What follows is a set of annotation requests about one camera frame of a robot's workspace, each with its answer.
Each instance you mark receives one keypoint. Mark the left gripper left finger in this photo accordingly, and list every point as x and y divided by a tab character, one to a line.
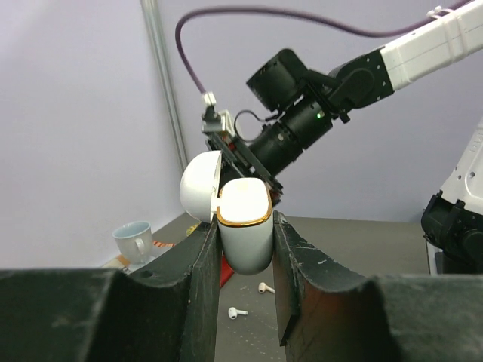
164	311

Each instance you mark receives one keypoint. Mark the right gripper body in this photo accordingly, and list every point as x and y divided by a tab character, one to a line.
238	161

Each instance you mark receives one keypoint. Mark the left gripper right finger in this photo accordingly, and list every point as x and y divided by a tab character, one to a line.
328	312

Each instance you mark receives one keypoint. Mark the white earbud charging case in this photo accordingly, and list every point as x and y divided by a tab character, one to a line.
241	208

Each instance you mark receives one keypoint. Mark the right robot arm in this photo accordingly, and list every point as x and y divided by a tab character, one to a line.
305	103

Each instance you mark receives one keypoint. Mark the white earbud right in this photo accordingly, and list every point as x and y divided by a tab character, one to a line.
233	313

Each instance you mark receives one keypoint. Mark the beige earbud right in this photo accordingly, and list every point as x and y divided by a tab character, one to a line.
264	288

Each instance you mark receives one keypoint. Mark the patchwork placemat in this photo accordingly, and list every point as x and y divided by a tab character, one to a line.
158	249

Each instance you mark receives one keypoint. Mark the light blue cup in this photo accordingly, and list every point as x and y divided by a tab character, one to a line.
135	241

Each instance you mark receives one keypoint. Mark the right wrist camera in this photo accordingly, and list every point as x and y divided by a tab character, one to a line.
216	125

